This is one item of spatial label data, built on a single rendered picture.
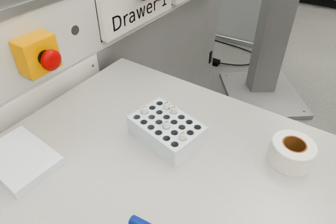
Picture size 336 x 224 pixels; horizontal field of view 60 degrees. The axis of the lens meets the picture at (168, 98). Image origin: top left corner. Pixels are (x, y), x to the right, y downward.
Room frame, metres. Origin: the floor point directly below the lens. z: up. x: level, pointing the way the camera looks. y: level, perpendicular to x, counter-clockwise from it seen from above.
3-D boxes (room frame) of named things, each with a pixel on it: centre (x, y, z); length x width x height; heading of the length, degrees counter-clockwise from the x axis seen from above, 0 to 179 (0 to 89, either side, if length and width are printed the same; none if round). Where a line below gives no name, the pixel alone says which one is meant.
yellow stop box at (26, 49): (0.49, 0.25, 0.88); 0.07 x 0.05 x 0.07; 146
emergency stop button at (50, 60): (0.47, 0.22, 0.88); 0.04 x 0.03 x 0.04; 146
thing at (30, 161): (0.33, 0.25, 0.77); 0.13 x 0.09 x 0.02; 53
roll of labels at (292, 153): (0.33, -0.20, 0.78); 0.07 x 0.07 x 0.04
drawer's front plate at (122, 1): (0.77, 0.08, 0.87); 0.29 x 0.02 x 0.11; 146
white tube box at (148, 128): (0.39, 0.00, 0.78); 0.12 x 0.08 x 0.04; 45
